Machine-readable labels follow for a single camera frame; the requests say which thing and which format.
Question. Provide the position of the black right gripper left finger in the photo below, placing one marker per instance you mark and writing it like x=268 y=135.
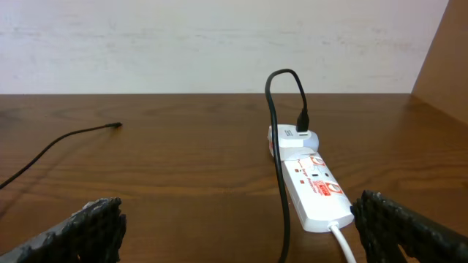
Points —
x=94 y=234

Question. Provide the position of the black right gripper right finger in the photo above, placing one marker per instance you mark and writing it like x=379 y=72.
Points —
x=390 y=232

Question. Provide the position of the white USB charger plug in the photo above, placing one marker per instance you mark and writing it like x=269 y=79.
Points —
x=288 y=137

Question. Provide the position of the white power strip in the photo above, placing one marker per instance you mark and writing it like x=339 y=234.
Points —
x=317 y=197

